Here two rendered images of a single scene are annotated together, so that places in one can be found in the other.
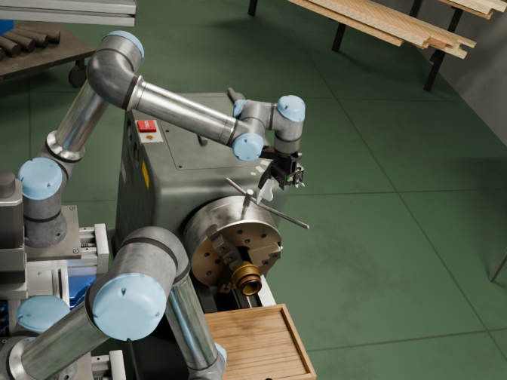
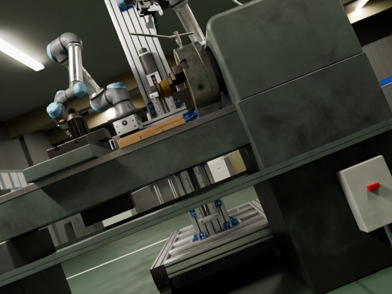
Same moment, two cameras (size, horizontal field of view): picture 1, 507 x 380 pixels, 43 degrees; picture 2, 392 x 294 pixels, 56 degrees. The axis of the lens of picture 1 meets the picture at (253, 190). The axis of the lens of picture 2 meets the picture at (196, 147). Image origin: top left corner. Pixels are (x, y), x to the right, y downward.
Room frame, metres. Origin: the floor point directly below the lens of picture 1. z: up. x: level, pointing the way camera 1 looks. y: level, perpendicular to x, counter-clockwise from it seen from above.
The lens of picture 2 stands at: (2.20, -1.62, 0.64)
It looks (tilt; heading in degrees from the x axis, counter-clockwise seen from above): 4 degrees up; 115
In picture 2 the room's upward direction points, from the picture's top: 22 degrees counter-clockwise
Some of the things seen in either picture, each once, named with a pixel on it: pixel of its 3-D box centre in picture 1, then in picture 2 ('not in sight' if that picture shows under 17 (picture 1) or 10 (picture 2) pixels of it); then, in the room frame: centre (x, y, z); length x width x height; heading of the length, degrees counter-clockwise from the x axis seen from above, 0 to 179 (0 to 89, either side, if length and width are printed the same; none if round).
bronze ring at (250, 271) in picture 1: (247, 277); (166, 88); (1.45, -0.05, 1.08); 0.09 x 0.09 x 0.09; 27
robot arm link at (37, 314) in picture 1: (43, 328); (117, 93); (0.90, 0.39, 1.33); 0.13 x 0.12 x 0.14; 0
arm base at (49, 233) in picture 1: (41, 218); not in sight; (1.36, 0.59, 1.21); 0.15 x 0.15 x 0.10
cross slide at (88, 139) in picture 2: not in sight; (83, 151); (1.01, -0.25, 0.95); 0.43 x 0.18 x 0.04; 117
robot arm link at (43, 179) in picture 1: (41, 186); not in sight; (1.36, 0.59, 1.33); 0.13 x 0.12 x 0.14; 3
